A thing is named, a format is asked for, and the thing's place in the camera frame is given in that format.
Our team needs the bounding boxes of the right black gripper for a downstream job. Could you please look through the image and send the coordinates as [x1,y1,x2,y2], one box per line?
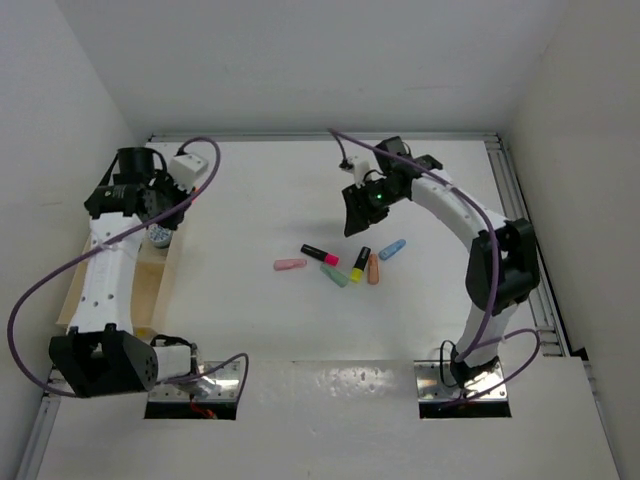
[344,178,405,236]

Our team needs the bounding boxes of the pastel blue correction tape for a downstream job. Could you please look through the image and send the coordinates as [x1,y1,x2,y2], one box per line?
[378,239,406,261]

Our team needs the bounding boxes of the yellow capped black highlighter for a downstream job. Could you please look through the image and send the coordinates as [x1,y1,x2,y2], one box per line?
[349,246,371,283]

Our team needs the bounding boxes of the pink capped black highlighter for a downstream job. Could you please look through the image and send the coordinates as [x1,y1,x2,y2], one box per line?
[300,244,340,267]

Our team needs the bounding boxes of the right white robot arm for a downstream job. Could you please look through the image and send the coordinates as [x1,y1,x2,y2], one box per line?
[339,136,540,388]

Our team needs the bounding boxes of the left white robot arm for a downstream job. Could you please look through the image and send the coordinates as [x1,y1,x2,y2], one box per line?
[49,147,208,398]

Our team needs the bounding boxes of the pastel green correction tape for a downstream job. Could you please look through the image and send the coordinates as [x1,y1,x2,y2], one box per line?
[320,263,350,288]

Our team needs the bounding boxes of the wooden divided tray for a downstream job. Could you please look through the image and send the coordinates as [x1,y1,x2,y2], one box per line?
[57,219,184,339]

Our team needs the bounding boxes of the pastel pink correction tape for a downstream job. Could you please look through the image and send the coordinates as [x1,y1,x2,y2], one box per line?
[273,258,307,271]

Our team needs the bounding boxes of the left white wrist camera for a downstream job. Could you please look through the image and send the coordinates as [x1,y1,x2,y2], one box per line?
[168,153,209,191]

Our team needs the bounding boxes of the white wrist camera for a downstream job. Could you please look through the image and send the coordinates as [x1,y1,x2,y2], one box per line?
[168,153,209,191]
[339,157,371,188]

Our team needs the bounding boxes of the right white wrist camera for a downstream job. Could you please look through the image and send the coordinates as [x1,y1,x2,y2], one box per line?
[339,157,371,188]

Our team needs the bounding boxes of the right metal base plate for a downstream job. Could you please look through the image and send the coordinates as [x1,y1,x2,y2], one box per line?
[414,360,508,403]

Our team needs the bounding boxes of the metal base plate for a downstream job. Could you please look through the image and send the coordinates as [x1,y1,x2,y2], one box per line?
[147,360,244,403]
[414,360,508,403]

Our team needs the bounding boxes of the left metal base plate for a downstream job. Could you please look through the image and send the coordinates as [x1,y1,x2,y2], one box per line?
[147,360,244,403]

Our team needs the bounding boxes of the aluminium frame rail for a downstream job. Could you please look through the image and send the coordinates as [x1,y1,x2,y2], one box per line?
[150,131,560,366]

